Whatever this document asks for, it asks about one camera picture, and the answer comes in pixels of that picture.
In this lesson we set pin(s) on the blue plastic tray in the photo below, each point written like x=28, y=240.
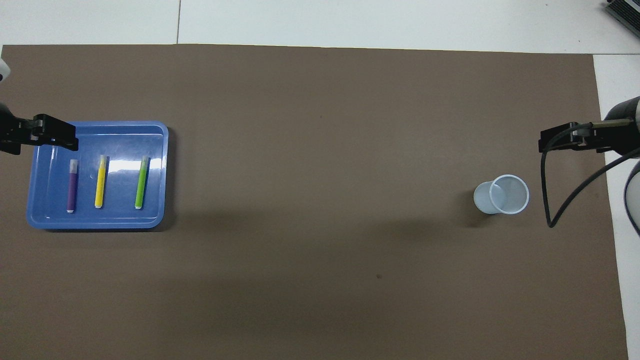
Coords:
x=130, y=210

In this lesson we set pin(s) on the grey ridged device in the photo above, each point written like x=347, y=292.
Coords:
x=626, y=12

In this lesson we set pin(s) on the translucent plastic cup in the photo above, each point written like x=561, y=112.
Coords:
x=505, y=197

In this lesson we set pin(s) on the green highlighter pen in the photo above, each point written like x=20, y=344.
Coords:
x=141, y=185

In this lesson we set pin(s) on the yellow highlighter pen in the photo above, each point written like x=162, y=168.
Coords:
x=100, y=187

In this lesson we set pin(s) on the brown table mat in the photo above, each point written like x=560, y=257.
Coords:
x=320, y=150

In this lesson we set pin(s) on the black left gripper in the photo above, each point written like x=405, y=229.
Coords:
x=3, y=114

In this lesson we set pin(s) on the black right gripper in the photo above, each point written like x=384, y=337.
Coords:
x=625, y=130

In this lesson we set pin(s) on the purple highlighter pen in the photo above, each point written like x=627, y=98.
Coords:
x=72, y=190

